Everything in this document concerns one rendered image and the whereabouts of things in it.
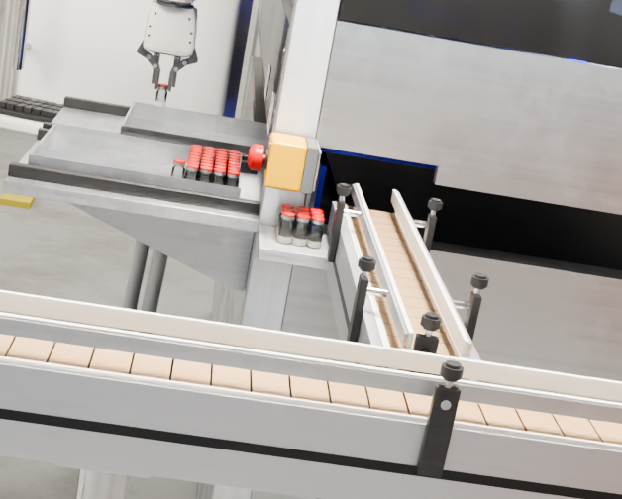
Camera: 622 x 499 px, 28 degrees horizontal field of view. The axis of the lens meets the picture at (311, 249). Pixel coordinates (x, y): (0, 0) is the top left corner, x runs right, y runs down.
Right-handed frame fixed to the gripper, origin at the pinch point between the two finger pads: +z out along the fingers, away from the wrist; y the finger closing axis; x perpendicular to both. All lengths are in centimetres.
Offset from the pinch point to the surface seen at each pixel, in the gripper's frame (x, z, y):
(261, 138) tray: -4.1, 9.5, -21.5
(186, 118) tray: -4.1, 7.9, -5.5
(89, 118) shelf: 2.6, 9.8, 13.4
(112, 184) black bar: 58, 8, 3
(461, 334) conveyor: 127, 1, -40
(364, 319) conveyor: 117, 4, -32
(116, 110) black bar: -4.7, 8.8, 8.9
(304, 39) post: 62, -20, -23
